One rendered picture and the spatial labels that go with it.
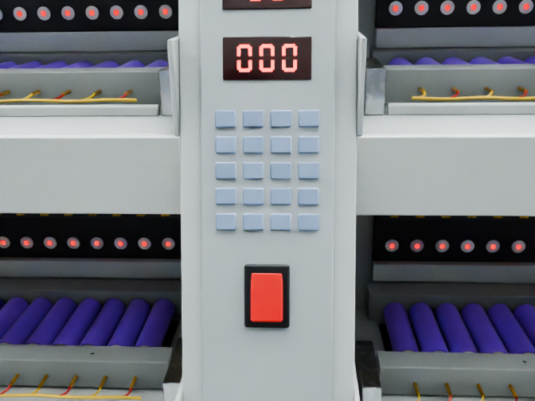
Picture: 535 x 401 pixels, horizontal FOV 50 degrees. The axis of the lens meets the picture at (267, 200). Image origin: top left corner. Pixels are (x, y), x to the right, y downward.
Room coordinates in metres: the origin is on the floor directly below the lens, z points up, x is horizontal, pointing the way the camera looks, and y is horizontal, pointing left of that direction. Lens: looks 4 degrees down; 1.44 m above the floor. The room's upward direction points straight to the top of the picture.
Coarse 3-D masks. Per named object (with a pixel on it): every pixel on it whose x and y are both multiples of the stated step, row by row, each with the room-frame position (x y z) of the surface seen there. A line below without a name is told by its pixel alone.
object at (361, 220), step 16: (368, 0) 0.50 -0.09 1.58; (368, 16) 0.50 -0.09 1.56; (368, 32) 0.50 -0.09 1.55; (368, 48) 0.50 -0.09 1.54; (448, 48) 0.50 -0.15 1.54; (464, 48) 0.50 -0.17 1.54; (368, 224) 0.50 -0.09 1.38; (368, 240) 0.50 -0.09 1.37; (368, 256) 0.50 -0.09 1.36; (368, 272) 0.50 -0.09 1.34
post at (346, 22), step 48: (192, 0) 0.31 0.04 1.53; (336, 0) 0.30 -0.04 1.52; (192, 48) 0.31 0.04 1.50; (336, 48) 0.30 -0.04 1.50; (192, 96) 0.31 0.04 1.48; (336, 96) 0.30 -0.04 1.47; (192, 144) 0.31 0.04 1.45; (336, 144) 0.30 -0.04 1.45; (192, 192) 0.31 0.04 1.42; (336, 192) 0.30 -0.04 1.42; (192, 240) 0.31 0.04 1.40; (336, 240) 0.30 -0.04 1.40; (192, 288) 0.31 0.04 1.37; (336, 288) 0.30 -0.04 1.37; (192, 336) 0.31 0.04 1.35; (336, 336) 0.30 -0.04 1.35; (192, 384) 0.31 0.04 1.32; (336, 384) 0.30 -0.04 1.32
